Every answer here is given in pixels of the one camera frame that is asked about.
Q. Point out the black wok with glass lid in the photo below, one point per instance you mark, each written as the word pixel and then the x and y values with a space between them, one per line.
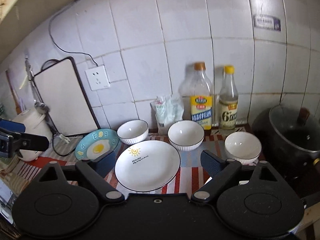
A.
pixel 290 143

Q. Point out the white sun plate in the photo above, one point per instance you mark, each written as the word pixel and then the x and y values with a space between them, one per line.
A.
pixel 147 166

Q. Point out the white rice cooker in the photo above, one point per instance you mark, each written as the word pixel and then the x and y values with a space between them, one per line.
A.
pixel 34 123

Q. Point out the white cutting board black rim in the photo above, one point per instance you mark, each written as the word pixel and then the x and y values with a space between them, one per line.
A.
pixel 61 89

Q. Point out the white vinegar bottle yellow cap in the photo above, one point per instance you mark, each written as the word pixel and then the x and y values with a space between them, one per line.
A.
pixel 228 100

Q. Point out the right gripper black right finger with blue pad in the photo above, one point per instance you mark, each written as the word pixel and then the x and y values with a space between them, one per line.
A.
pixel 222 173

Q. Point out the striped red white table mat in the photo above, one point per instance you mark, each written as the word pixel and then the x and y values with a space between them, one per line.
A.
pixel 17 174

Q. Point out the cooking wine bottle yellow label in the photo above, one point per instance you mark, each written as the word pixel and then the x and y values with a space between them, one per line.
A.
pixel 197 87

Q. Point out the purple wall sticker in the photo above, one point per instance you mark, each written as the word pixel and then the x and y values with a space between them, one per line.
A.
pixel 267 22

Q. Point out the white plastic salt bag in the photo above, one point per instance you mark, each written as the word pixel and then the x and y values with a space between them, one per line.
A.
pixel 168 110

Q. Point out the white ribbed bowl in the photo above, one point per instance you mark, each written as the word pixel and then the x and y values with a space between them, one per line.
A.
pixel 243 147
pixel 133 131
pixel 186 135

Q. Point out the metal ladle hanging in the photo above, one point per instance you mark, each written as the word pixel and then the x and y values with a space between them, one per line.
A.
pixel 41 107

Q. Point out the blue egg plate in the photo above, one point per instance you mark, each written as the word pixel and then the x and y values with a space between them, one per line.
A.
pixel 96 144

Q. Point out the white wall socket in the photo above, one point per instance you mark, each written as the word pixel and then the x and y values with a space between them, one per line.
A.
pixel 97 78

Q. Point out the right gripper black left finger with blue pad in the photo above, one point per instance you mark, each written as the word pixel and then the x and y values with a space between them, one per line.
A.
pixel 91 175

